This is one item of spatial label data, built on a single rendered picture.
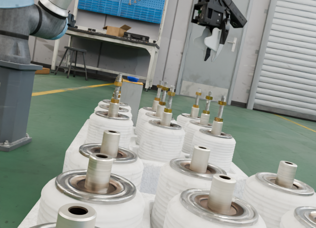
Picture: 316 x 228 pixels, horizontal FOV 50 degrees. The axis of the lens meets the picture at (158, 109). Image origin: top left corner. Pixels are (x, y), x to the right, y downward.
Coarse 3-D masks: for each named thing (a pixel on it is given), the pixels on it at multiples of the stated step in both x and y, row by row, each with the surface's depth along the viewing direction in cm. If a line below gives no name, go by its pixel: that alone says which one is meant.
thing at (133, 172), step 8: (72, 152) 42; (72, 160) 40; (80, 160) 40; (88, 160) 39; (72, 168) 40; (80, 168) 39; (112, 168) 39; (120, 168) 39; (128, 168) 40; (136, 168) 41; (128, 176) 40; (136, 176) 41; (136, 184) 41
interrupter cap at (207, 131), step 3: (201, 129) 77; (204, 129) 78; (207, 129) 79; (210, 129) 80; (201, 132) 75; (204, 132) 74; (207, 132) 75; (210, 132) 78; (222, 132) 79; (210, 135) 73; (213, 135) 73; (216, 135) 73; (219, 135) 73; (222, 135) 74; (225, 135) 76; (228, 135) 76; (231, 135) 76; (225, 138) 73; (228, 138) 73
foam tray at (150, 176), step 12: (84, 132) 85; (132, 132) 96; (72, 144) 71; (132, 144) 81; (144, 168) 68; (156, 168) 68; (144, 180) 68; (156, 180) 68; (240, 180) 70; (144, 192) 68; (240, 192) 71
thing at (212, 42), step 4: (216, 28) 93; (212, 32) 93; (216, 32) 94; (220, 32) 93; (212, 36) 93; (216, 36) 94; (220, 36) 93; (204, 40) 92; (208, 40) 93; (212, 40) 93; (216, 40) 94; (208, 44) 93; (212, 44) 93; (216, 44) 94; (220, 44) 93; (212, 48) 93; (216, 48) 94; (220, 48) 94; (216, 52) 94; (212, 56) 96; (216, 56) 95; (212, 60) 95
